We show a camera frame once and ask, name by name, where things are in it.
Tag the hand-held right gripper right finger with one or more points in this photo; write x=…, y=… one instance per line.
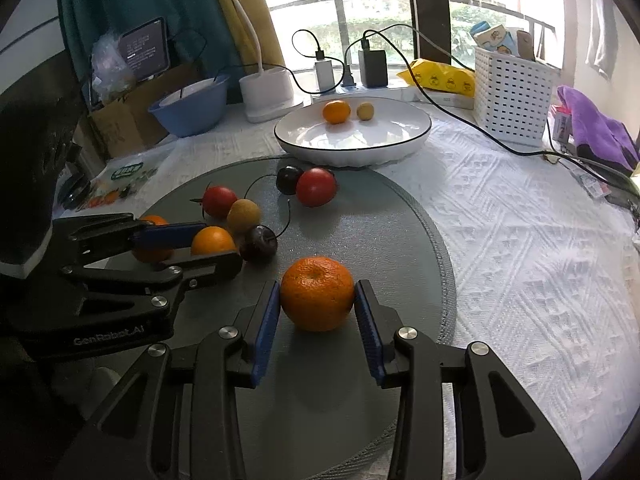
x=370, y=335

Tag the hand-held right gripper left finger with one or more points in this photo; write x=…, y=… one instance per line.
x=267, y=330

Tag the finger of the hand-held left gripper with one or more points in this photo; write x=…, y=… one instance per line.
x=215, y=266
x=170, y=236

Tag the small orange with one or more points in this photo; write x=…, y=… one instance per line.
x=336, y=112
x=150, y=256
x=212, y=241

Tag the dark cherry with stem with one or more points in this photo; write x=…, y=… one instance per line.
x=257, y=245

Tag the yellow-brown round fruit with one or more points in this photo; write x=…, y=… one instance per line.
x=243, y=215

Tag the small red tomato with stem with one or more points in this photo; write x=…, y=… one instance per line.
x=219, y=201

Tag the large orange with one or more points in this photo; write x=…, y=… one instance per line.
x=317, y=295

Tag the dark plum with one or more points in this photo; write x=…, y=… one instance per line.
x=287, y=180

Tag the red strawberry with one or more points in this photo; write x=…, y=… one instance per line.
x=316, y=187

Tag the white plate with dark rim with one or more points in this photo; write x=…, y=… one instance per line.
x=350, y=145

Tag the printed fruit plastic bag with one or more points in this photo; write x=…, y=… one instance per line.
x=125, y=172

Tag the grey round placemat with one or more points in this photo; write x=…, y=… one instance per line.
x=350, y=240

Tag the cardboard box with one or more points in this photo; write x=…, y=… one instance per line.
x=125, y=120

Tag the blue plastic bowl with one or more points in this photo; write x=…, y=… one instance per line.
x=187, y=117

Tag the clear plastic bag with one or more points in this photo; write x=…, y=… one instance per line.
x=110, y=65

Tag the white textured tablecloth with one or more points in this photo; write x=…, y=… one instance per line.
x=500, y=260

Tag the white desk lamp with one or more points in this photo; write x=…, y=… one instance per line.
x=265, y=92

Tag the black tablet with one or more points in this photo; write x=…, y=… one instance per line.
x=145, y=47

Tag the teal curtain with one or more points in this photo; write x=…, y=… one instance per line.
x=100, y=0

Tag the small yellow round fruit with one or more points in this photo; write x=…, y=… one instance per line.
x=365, y=111

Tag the white charger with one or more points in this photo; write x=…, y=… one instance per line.
x=324, y=76

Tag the yellow curtain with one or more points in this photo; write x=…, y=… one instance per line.
x=232, y=15

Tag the white power strip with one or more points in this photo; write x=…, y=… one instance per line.
x=395, y=94

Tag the black charger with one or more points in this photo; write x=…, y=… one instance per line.
x=373, y=69

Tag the yellow printed packet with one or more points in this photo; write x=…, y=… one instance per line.
x=435, y=77

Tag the white perforated basket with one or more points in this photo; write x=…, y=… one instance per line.
x=510, y=100

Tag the black balcony railing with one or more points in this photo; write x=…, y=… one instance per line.
x=340, y=15

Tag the red white small box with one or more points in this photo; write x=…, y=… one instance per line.
x=561, y=122

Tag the purple cloth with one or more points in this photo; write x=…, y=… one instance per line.
x=595, y=130

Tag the printed small carton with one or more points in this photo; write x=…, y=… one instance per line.
x=495, y=40

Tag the hanging grey garment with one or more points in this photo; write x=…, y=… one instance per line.
x=600, y=25

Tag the dark window frame post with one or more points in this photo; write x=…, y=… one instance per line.
x=425, y=10

